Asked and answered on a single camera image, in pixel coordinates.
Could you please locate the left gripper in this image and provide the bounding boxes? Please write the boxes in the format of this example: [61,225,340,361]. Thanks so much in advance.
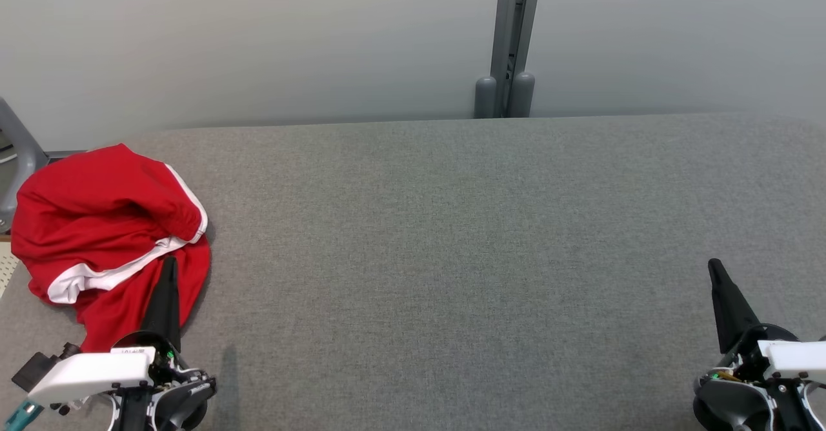
[113,256,217,431]

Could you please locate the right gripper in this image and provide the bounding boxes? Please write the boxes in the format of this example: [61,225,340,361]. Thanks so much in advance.
[693,258,826,431]

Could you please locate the red shorts white trim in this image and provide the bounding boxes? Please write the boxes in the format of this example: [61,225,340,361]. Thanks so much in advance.
[11,144,212,353]

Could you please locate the cream perforated laundry basket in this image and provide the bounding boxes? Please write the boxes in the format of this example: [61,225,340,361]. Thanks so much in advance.
[0,234,21,300]

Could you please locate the teal camera cable connector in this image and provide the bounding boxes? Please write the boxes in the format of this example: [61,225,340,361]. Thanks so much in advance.
[2,400,45,431]

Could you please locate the grey metal frame leg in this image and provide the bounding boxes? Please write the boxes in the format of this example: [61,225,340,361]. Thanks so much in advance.
[0,97,88,233]

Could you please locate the grey partition post round feet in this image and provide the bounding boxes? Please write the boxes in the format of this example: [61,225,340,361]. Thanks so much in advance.
[474,0,544,119]

